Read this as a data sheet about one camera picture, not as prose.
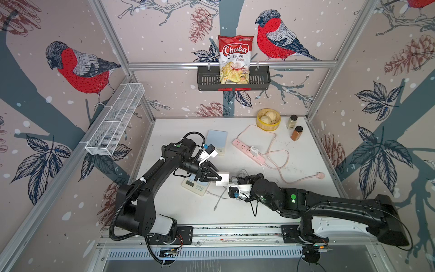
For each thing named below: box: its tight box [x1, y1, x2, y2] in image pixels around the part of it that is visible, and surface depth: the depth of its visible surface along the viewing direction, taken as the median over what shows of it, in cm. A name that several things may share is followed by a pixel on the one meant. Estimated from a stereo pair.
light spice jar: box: [287, 114, 298, 130], surface depth 112 cm
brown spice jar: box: [290, 125, 304, 142], surface depth 106 cm
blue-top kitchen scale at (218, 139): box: [205, 129, 228, 156], surface depth 110 cm
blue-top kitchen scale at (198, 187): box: [181, 173, 211, 197], surface depth 88 cm
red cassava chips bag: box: [218, 35, 254, 85], surface depth 87 cm
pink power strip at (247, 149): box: [232, 138, 267, 166], surface depth 102 cm
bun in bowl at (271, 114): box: [265, 110, 277, 121], surface depth 119 cm
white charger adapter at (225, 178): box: [215, 171, 230, 186], surface depth 68 cm
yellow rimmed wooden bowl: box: [256, 108, 282, 132], surface depth 116 cm
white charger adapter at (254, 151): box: [250, 146, 259, 157], surface depth 95 cm
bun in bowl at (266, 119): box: [260, 115, 272, 125], surface depth 115 cm
